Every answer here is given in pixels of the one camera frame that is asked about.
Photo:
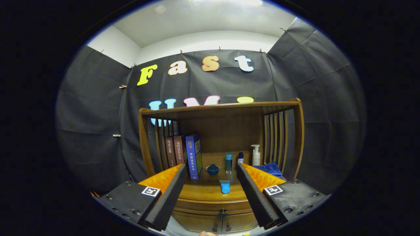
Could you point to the wooden cabinet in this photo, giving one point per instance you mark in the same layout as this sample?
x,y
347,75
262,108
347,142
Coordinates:
x,y
226,131

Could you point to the blue cosmetic tube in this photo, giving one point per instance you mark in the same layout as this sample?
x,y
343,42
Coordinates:
x,y
225,187

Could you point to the white bottle blue cap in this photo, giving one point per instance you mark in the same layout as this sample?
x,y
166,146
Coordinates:
x,y
240,159

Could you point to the brown book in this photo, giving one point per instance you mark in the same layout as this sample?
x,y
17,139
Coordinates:
x,y
179,150
170,154

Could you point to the folded blue towel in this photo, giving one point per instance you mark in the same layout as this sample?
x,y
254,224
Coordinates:
x,y
270,168

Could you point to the teal glass bottle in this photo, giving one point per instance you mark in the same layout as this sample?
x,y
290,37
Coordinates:
x,y
228,164

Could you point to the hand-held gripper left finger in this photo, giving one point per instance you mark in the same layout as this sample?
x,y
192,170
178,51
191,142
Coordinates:
x,y
170,200

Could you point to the blue book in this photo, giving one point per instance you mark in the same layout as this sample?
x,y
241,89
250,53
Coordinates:
x,y
192,159

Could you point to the wooden drawer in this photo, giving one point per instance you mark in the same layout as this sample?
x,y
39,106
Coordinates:
x,y
203,206

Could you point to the wooden cabinet door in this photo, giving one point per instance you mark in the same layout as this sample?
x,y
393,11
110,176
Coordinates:
x,y
239,223
197,223

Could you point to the black backdrop cloth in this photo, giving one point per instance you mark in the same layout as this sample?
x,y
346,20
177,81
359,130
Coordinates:
x,y
92,114

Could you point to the wooden countertop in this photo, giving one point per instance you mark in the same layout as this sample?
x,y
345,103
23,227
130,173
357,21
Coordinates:
x,y
206,190

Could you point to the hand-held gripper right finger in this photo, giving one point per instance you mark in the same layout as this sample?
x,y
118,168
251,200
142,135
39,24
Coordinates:
x,y
256,200

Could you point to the blue lidded teacup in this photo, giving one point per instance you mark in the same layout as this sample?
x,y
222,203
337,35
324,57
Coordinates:
x,y
212,169

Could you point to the white pump bottle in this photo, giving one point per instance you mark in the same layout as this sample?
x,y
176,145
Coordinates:
x,y
256,157

